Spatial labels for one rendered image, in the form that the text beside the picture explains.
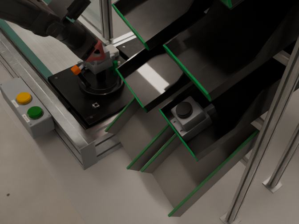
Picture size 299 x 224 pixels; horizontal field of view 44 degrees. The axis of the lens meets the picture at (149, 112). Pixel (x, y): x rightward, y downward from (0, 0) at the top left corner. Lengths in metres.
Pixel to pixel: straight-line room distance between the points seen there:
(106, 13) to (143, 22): 0.57
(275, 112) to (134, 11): 0.31
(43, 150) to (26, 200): 0.16
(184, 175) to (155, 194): 0.19
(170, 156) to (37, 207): 0.38
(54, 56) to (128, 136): 0.51
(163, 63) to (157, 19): 0.15
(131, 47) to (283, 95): 0.72
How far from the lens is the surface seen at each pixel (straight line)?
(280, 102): 0.65
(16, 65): 1.26
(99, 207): 1.01
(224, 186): 1.06
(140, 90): 0.78
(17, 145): 1.16
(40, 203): 1.04
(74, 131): 1.04
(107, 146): 1.05
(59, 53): 1.34
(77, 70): 1.04
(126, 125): 0.95
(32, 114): 1.08
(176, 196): 0.85
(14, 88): 1.18
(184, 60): 0.62
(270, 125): 0.69
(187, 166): 0.85
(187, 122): 0.65
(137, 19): 0.70
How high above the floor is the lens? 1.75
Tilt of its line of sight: 48 degrees down
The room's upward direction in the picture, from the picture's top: 2 degrees clockwise
